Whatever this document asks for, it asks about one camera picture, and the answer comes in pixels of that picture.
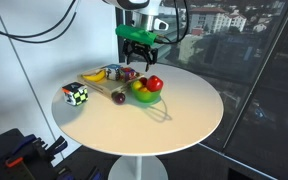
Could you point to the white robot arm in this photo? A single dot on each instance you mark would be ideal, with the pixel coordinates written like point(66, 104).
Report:
point(144, 14)

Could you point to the yellow banana toy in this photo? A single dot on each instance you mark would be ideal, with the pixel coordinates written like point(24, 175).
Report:
point(95, 77)

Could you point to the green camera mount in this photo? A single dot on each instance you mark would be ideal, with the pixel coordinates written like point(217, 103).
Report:
point(135, 34)

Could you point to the green plastic bowl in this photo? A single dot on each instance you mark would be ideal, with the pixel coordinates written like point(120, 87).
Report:
point(147, 97)

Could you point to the red patterned soft cube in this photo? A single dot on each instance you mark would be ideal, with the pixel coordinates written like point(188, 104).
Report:
point(127, 74)

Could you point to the wooden tray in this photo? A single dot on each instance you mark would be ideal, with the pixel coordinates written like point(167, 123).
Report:
point(106, 86)

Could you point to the black tool case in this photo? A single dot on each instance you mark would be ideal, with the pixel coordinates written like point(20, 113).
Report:
point(24, 157)

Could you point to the red strawberry toy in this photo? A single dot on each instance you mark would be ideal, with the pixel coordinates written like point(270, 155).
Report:
point(143, 80)

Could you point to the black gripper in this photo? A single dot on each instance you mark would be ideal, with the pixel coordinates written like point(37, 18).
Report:
point(132, 47)

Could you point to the red apple toy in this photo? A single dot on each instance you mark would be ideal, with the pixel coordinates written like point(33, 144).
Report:
point(154, 83)

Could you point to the blue handled clamp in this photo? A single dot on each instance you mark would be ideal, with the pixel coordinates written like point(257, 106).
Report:
point(59, 145)

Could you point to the dark red plum toy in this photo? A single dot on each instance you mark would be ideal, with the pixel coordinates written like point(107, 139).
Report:
point(119, 98)

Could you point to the yellow lemon toy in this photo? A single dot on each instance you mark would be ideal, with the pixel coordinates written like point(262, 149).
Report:
point(137, 85)

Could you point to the checkered colourful cube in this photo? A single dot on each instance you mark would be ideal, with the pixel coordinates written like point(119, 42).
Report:
point(75, 93)

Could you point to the white round table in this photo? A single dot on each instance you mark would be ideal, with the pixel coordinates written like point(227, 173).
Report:
point(188, 111)

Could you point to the orange fruit toy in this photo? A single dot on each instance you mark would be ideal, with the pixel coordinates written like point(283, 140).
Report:
point(144, 89)

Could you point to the white patterned soft cube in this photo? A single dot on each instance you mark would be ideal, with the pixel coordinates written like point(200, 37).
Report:
point(112, 71)

